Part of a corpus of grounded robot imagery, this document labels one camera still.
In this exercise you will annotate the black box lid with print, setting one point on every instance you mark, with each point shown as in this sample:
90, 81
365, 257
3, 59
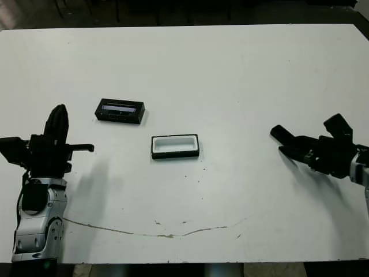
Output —
119, 115

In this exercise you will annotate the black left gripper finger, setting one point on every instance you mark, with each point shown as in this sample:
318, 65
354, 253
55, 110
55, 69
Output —
64, 127
52, 124

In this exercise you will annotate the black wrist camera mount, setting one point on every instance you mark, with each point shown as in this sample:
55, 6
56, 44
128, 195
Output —
338, 125
13, 150

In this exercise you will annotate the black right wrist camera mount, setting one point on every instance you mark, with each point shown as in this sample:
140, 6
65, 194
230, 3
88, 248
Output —
338, 125

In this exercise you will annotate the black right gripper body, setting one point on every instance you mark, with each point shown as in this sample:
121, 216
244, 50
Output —
331, 155

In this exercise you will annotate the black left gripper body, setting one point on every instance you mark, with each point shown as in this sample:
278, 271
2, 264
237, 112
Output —
49, 158

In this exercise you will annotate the black box base white insert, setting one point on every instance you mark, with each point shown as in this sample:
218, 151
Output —
173, 155

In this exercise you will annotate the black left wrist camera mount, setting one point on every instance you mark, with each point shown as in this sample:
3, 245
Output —
13, 150

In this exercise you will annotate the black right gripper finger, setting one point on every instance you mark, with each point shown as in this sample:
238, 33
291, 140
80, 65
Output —
284, 134
294, 154

